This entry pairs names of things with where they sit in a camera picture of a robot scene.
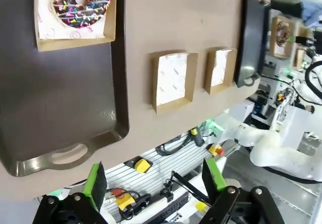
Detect kraft paper food box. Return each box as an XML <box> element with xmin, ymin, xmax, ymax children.
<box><xmin>203</xmin><ymin>47</ymin><xmax>238</xmax><ymax>96</ymax></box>
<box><xmin>34</xmin><ymin>0</ymin><xmax>118</xmax><ymax>52</ymax></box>
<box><xmin>150</xmin><ymin>49</ymin><xmax>199</xmax><ymax>115</ymax></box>
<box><xmin>270</xmin><ymin>16</ymin><xmax>295</xmax><ymax>58</ymax></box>

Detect white equipment cabinet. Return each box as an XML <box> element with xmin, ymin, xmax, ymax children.
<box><xmin>273</xmin><ymin>103</ymin><xmax>322</xmax><ymax>159</ymax></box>

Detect yellow box red button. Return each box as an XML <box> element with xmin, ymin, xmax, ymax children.
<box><xmin>110</xmin><ymin>188</ymin><xmax>138</xmax><ymax>212</ymax></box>
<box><xmin>207</xmin><ymin>144</ymin><xmax>225</xmax><ymax>157</ymax></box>

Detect black coiled cable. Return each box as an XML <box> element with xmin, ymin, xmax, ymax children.
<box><xmin>155</xmin><ymin>133</ymin><xmax>196</xmax><ymax>157</ymax></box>

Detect chocolate donut colourful sprinkles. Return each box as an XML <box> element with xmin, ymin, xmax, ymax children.
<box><xmin>52</xmin><ymin>0</ymin><xmax>111</xmax><ymax>30</ymax></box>

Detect black keyboard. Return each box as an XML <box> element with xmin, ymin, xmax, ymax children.
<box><xmin>144</xmin><ymin>192</ymin><xmax>190</xmax><ymax>224</ymax></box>

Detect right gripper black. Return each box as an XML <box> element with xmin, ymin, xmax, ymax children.
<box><xmin>288</xmin><ymin>34</ymin><xmax>316</xmax><ymax>46</ymax></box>

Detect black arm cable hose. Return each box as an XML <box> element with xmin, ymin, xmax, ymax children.
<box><xmin>303</xmin><ymin>60</ymin><xmax>322</xmax><ymax>98</ymax></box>

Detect grey electronics box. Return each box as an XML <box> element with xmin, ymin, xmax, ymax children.
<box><xmin>263</xmin><ymin>54</ymin><xmax>292</xmax><ymax>80</ymax></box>

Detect dark metal tray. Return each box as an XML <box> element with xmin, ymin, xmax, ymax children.
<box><xmin>0</xmin><ymin>0</ymin><xmax>130</xmax><ymax>177</ymax></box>

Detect black plastic serving tray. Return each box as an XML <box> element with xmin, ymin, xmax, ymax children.
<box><xmin>233</xmin><ymin>0</ymin><xmax>272</xmax><ymax>88</ymax></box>

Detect black clamp mount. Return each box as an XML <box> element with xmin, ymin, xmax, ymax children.
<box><xmin>159</xmin><ymin>171</ymin><xmax>177</xmax><ymax>201</ymax></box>

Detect yellow black button box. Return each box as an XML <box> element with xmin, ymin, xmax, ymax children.
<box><xmin>125</xmin><ymin>158</ymin><xmax>153</xmax><ymax>174</ymax></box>

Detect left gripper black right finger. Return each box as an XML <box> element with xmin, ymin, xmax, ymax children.
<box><xmin>200</xmin><ymin>158</ymin><xmax>285</xmax><ymax>224</ymax></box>

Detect black yellow-topped hand switch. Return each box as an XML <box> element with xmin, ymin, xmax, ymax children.
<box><xmin>190</xmin><ymin>127</ymin><xmax>206</xmax><ymax>146</ymax></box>

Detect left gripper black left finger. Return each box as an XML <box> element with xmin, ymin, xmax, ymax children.
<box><xmin>32</xmin><ymin>161</ymin><xmax>109</xmax><ymax>224</ymax></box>

